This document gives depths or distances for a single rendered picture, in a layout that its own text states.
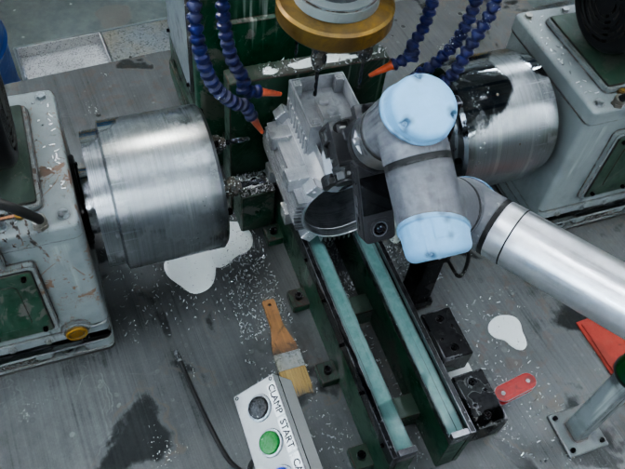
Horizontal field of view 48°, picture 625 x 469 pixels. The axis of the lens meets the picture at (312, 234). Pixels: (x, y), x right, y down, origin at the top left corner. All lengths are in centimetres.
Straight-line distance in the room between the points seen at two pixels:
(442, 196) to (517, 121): 57
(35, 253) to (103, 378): 32
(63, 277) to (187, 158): 26
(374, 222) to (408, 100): 23
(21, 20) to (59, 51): 83
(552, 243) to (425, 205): 17
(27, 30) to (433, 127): 271
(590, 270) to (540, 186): 66
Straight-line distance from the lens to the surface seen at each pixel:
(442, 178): 75
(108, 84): 178
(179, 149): 111
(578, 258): 84
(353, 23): 107
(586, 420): 131
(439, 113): 75
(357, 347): 120
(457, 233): 75
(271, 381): 98
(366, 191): 91
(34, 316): 120
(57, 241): 107
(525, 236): 85
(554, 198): 150
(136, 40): 250
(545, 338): 144
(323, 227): 129
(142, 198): 110
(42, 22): 334
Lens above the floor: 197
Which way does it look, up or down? 53 degrees down
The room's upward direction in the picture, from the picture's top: 8 degrees clockwise
